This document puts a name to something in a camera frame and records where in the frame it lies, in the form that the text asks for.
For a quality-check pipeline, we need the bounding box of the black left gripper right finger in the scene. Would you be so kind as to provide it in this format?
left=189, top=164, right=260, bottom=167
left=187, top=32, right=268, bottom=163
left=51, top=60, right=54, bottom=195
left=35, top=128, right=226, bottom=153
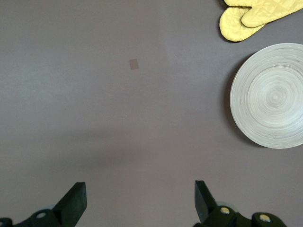
left=193, top=180, right=286, bottom=227

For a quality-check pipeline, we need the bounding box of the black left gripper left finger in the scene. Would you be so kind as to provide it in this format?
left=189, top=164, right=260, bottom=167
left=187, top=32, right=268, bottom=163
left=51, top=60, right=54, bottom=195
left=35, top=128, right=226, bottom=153
left=0, top=181, right=87, bottom=227

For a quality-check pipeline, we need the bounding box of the round wooden plate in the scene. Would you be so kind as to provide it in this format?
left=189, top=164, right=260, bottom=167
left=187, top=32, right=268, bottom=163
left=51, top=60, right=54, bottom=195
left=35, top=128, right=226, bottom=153
left=230, top=43, right=303, bottom=149

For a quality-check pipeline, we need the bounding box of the yellow quilted oven mitt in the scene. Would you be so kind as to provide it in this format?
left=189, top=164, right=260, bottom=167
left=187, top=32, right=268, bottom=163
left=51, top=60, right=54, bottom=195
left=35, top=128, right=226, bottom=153
left=219, top=0, right=303, bottom=43

